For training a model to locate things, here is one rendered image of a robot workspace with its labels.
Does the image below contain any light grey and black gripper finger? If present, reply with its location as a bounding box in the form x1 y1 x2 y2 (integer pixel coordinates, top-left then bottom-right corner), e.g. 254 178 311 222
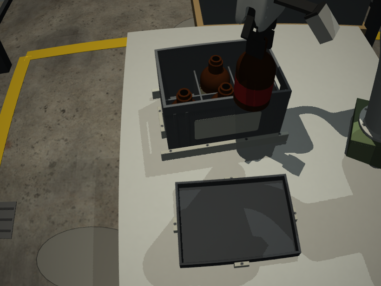
241 7 266 59
265 19 277 49

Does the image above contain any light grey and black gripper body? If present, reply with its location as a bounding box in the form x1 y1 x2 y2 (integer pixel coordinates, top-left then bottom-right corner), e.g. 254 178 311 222
235 0 285 32

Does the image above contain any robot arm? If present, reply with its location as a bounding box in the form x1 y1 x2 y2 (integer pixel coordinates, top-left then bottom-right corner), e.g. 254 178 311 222
274 0 381 143

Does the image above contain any dark grey divided crate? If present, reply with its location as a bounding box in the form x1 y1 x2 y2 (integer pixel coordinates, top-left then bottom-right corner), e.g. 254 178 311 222
154 39 284 150

